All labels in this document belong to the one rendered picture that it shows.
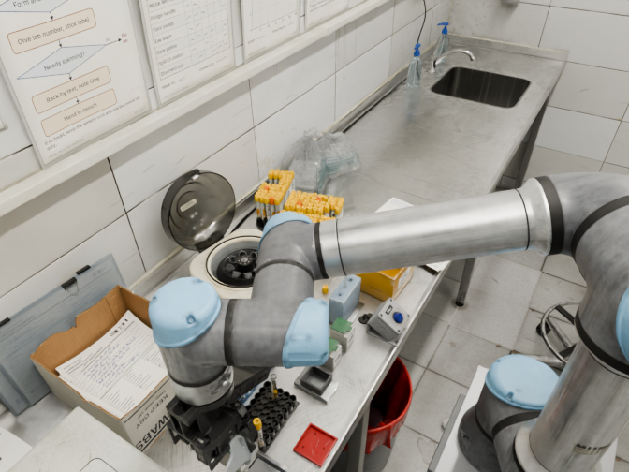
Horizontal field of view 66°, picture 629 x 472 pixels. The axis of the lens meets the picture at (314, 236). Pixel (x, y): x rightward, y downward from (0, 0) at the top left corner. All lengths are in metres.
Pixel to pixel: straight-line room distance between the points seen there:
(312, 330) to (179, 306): 0.14
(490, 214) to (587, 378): 0.21
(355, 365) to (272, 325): 0.69
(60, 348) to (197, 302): 0.74
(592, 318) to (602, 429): 0.17
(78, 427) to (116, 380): 0.34
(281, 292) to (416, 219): 0.18
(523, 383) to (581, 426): 0.22
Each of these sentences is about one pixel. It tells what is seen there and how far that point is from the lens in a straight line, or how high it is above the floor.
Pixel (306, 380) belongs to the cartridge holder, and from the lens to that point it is 1.15.
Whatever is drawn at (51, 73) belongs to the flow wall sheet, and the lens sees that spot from 1.07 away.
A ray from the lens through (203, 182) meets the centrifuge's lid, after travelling 1.35.
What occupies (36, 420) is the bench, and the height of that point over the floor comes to 0.87.
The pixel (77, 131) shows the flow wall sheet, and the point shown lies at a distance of 1.13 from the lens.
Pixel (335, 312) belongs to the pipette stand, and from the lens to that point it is 1.22.
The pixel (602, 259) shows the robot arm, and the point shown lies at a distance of 0.56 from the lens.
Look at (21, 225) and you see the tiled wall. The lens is 1.13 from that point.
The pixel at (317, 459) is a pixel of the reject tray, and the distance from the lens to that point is 1.07.
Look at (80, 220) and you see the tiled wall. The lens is 1.20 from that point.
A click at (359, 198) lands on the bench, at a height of 0.88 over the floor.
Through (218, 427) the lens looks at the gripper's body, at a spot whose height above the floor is 1.26.
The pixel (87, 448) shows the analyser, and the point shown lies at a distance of 0.82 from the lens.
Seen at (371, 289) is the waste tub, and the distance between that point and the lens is 1.32.
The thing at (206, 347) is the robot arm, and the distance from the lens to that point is 0.53.
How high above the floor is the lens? 1.85
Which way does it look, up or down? 40 degrees down
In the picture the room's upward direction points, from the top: 1 degrees counter-clockwise
